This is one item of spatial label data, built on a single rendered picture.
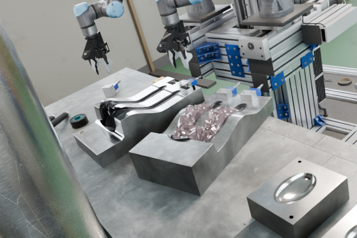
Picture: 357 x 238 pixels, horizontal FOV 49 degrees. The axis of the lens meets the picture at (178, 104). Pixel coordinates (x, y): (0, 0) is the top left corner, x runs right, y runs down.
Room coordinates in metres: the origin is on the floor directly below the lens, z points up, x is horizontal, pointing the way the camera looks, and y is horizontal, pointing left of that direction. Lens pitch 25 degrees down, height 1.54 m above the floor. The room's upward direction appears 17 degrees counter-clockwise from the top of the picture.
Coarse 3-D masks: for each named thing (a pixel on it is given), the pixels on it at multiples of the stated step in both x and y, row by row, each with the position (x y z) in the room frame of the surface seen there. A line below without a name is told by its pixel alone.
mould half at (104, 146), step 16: (160, 80) 1.66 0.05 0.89; (160, 96) 1.49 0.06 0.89; (176, 96) 1.44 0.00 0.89; (192, 96) 1.43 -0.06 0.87; (96, 112) 1.50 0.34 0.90; (128, 112) 1.33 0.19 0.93; (144, 112) 1.33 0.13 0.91; (160, 112) 1.35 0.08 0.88; (176, 112) 1.38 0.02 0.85; (96, 128) 1.44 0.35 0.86; (128, 128) 1.29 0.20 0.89; (144, 128) 1.32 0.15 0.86; (160, 128) 1.34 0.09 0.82; (80, 144) 1.40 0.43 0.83; (96, 144) 1.30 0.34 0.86; (112, 144) 1.26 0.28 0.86; (128, 144) 1.28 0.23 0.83; (96, 160) 1.26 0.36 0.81; (112, 160) 1.24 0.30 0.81
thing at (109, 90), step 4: (120, 80) 1.99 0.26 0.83; (108, 84) 1.91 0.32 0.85; (112, 84) 1.89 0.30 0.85; (116, 84) 1.93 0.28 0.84; (104, 88) 1.89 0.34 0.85; (108, 88) 1.87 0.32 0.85; (112, 88) 1.88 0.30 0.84; (116, 88) 1.92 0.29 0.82; (104, 92) 1.89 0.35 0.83; (108, 92) 1.88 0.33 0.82; (112, 92) 1.87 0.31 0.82; (108, 96) 1.88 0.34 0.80; (112, 96) 1.87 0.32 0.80
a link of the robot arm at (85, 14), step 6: (78, 6) 1.89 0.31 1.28; (84, 6) 1.89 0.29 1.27; (90, 6) 1.92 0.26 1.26; (78, 12) 1.89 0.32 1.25; (84, 12) 1.89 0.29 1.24; (90, 12) 1.90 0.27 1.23; (78, 18) 1.89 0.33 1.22; (84, 18) 1.88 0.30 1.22; (90, 18) 1.90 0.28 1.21; (84, 24) 1.88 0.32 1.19; (90, 24) 1.89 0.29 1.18
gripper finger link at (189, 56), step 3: (180, 54) 1.62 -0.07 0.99; (186, 54) 1.63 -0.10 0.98; (189, 54) 1.64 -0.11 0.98; (180, 57) 1.62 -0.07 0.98; (183, 57) 1.61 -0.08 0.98; (189, 57) 1.63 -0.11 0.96; (183, 60) 1.61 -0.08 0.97; (186, 60) 1.61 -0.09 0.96; (189, 60) 1.62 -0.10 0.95; (183, 63) 1.61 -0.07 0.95; (186, 63) 1.61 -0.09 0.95; (186, 66) 1.61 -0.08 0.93
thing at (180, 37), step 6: (174, 24) 1.62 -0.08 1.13; (180, 24) 1.66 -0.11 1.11; (180, 30) 1.66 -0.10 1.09; (180, 36) 1.64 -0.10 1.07; (186, 36) 1.65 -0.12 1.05; (174, 42) 1.62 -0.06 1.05; (180, 42) 1.62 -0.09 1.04; (186, 42) 1.65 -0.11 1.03; (168, 48) 1.66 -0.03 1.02; (174, 48) 1.63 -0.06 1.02
